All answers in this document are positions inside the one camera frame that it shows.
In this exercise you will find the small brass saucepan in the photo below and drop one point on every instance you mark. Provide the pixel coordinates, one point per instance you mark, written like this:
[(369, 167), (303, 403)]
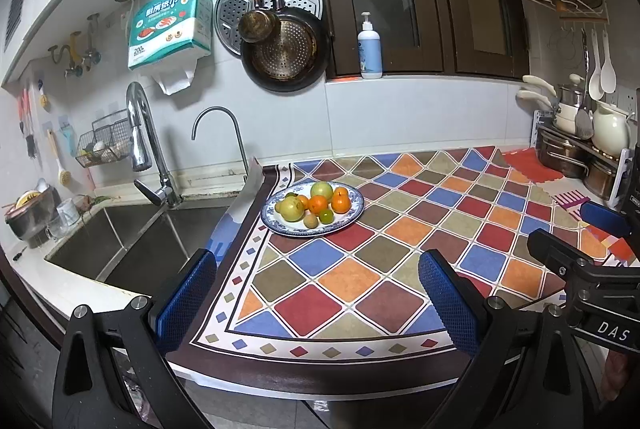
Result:
[(257, 25)]

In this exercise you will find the chrome pull-down faucet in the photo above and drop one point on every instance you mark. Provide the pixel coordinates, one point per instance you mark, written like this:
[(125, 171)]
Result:
[(140, 134)]

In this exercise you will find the blue rimmed white plate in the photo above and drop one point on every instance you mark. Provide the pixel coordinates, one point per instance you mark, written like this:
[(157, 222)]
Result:
[(350, 216)]

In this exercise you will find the stainless steel pot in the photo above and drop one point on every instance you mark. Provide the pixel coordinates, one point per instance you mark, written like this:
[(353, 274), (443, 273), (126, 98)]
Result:
[(562, 154), (602, 176)]

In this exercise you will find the brown kiwi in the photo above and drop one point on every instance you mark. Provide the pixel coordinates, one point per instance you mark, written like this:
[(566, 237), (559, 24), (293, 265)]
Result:
[(310, 221)]

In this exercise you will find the perforated metal steamer plate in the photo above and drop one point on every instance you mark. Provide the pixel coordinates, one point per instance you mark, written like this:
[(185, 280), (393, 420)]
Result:
[(235, 4)]

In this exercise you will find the large green apple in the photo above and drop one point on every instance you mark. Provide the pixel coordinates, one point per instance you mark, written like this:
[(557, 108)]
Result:
[(321, 189)]

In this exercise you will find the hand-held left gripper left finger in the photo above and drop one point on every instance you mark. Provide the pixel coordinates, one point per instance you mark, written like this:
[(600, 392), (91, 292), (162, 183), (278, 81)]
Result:
[(187, 304)]

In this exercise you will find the metal bowl with dishes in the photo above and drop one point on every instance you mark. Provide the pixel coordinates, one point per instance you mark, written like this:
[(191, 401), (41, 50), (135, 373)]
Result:
[(30, 216)]

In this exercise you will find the small green citrus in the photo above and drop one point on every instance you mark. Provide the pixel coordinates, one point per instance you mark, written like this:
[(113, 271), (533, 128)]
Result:
[(326, 216)]

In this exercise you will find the blue white pump bottle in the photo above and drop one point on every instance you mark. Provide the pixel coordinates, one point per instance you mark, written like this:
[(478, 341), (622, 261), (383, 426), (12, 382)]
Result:
[(370, 51)]

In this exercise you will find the metal spatula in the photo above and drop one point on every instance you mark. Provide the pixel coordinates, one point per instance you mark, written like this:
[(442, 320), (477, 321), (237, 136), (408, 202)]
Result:
[(583, 119)]

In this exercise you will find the stainless steel sink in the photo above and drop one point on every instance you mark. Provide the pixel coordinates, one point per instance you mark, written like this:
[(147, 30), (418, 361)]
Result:
[(130, 244)]

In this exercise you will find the clear glass cup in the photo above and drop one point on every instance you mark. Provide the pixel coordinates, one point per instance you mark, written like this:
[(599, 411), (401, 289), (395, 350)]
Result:
[(67, 211)]

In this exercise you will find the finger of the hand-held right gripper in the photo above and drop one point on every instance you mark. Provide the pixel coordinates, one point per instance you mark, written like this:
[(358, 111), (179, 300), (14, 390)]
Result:
[(550, 249), (602, 215)]

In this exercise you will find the yellow-green pear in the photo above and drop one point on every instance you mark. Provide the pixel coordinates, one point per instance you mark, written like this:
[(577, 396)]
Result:
[(291, 209)]

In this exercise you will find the metal wall tap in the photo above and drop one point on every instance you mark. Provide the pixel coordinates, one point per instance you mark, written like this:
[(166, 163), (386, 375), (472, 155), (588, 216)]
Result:
[(92, 44)]

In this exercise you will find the black frying pan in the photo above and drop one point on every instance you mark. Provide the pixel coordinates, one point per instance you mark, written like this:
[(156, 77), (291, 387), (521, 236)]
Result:
[(285, 54)]

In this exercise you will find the colourful diamond pattern tablecloth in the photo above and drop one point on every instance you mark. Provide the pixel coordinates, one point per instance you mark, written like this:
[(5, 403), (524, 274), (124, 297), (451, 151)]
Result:
[(350, 289)]

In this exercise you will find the white stacked pot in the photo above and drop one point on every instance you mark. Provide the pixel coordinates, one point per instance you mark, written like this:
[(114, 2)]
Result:
[(566, 116)]

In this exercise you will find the white plastic spoon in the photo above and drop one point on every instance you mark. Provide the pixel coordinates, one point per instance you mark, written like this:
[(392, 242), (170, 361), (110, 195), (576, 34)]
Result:
[(595, 81), (608, 76)]

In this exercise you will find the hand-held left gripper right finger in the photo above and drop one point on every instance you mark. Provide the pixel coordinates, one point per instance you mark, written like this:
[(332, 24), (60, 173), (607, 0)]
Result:
[(450, 304)]

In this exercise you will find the thin gooseneck faucet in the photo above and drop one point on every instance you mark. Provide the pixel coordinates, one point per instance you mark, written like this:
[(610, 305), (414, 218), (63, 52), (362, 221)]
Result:
[(235, 129)]

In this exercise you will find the cream ceramic teapot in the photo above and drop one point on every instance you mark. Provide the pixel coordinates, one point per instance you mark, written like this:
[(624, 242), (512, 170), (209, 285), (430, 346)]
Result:
[(611, 131)]

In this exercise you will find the green tissue pack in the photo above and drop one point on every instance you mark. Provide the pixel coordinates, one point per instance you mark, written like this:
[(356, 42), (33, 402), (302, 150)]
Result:
[(170, 24)]

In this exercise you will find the person's right hand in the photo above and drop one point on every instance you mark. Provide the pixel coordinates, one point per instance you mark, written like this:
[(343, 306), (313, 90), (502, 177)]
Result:
[(617, 376)]

